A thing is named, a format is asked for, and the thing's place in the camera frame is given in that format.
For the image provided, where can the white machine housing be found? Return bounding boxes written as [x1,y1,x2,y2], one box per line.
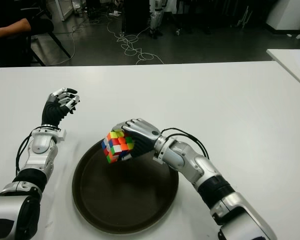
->
[265,0,300,33]

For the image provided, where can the round dark brown plate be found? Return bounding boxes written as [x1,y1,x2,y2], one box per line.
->
[71,138,180,236]

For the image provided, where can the white cabinet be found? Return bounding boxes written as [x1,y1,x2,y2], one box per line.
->
[45,0,75,22]

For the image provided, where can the thin white floor cable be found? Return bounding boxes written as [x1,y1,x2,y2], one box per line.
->
[52,14,111,65]

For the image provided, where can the person's bare forearm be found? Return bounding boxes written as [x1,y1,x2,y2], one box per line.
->
[0,17,32,40]

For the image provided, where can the seated person black shirt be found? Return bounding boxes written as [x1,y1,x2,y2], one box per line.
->
[0,0,32,73]

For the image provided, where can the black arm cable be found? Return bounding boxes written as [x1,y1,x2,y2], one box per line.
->
[14,126,61,176]
[161,127,210,161]

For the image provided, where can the white side table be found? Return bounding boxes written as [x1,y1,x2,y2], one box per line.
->
[266,48,300,92]

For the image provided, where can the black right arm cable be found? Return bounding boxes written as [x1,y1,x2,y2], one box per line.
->
[161,127,210,161]

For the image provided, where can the folded metal stand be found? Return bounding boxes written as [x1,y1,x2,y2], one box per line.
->
[236,4,252,28]

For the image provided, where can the black cabinet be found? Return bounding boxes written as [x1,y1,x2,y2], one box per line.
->
[122,0,151,35]

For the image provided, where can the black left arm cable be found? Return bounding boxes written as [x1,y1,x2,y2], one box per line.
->
[14,126,61,176]

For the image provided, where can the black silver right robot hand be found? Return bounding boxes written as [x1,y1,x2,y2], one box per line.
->
[111,118,164,162]

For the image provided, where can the multicoloured Rubik's cube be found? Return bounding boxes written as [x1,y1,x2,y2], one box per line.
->
[100,129,136,165]

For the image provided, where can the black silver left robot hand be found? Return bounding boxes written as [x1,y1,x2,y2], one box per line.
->
[41,87,81,128]

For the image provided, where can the black chair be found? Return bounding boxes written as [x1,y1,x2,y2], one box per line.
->
[27,9,72,67]

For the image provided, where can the tangled white floor cable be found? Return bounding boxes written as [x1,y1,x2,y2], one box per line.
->
[106,14,166,66]

